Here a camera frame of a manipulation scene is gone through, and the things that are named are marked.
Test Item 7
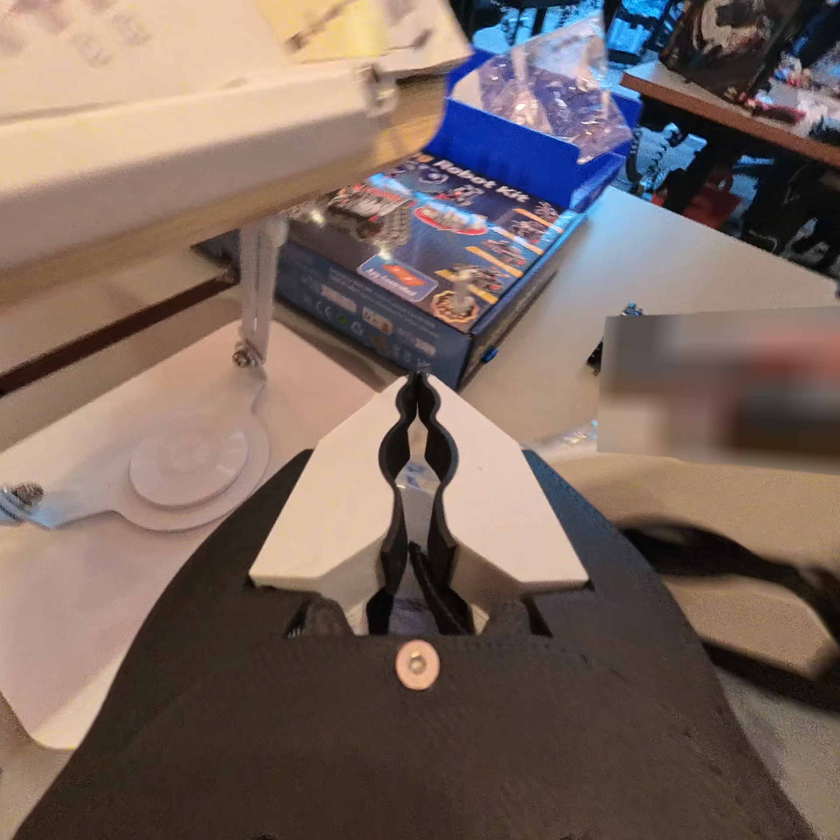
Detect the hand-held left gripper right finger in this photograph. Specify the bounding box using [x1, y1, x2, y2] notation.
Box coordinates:
[422, 374, 589, 626]

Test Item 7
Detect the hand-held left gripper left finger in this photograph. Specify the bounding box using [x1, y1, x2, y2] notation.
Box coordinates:
[249, 374, 421, 632]

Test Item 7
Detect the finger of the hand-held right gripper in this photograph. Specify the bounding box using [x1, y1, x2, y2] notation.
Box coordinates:
[619, 518, 840, 680]

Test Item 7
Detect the clear bag of small pieces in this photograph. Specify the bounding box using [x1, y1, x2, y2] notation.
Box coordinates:
[387, 420, 599, 636]

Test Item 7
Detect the blue robot kit box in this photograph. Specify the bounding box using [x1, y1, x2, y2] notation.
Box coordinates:
[276, 154, 589, 392]

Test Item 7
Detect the white book stand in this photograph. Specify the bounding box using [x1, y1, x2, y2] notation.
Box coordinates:
[0, 66, 473, 750]

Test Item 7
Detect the blue plastic bin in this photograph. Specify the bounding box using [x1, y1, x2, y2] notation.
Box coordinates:
[430, 49, 643, 212]

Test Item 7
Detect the clear plastic bag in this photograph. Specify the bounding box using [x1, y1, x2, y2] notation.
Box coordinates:
[478, 16, 636, 165]

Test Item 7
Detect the wooden table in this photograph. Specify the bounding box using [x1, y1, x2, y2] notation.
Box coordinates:
[620, 62, 840, 168]

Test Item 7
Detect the white instruction booklet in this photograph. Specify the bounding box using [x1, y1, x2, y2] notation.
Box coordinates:
[0, 0, 475, 119]

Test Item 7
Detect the black car kit box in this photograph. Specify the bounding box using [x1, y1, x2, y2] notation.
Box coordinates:
[658, 0, 798, 102]

